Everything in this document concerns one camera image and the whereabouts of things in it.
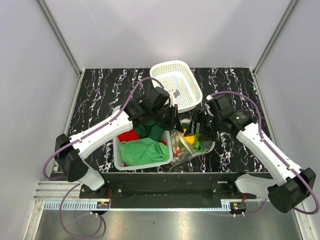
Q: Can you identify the green fake lettuce leaf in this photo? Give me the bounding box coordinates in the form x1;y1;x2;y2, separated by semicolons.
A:
192;132;202;152

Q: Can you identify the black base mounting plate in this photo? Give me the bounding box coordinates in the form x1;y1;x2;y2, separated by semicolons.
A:
76;172;256;210

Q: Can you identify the light green cloth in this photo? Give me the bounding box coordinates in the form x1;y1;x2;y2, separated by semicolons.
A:
119;138;170;166

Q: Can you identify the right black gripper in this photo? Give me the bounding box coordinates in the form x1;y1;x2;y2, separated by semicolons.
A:
183;108;222;142

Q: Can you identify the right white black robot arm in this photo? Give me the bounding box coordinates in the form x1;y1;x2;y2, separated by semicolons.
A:
183;110;320;215

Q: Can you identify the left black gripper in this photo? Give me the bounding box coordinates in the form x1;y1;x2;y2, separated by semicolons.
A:
151;104;184;134

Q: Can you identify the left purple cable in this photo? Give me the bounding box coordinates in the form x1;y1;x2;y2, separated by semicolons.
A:
43;76;166;238

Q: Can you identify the red cloth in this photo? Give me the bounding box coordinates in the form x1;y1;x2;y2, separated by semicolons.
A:
117;129;168;168

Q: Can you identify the orange white fake food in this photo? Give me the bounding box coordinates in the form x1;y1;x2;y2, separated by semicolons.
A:
172;143;186;162

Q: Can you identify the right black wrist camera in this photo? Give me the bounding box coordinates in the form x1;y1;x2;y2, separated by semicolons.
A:
206;94;235;119

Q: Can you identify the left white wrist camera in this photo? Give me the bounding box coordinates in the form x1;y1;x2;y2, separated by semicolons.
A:
173;89;181;98

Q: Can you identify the dark green cloth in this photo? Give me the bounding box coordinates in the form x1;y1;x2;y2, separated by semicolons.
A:
134;121;164;142

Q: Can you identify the empty white perforated basket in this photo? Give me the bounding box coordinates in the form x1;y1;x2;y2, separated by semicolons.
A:
149;60;203;114

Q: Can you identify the yellow fake lemon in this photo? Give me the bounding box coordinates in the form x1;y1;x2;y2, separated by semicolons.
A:
182;128;196;145

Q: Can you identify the white basket with cloths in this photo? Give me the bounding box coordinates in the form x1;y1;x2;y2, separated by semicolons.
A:
112;121;173;171

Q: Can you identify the clear zip top bag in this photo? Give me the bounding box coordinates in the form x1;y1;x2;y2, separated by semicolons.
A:
170;131;215;167

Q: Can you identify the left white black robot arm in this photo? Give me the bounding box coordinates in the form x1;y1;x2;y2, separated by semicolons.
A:
54;86;183;198

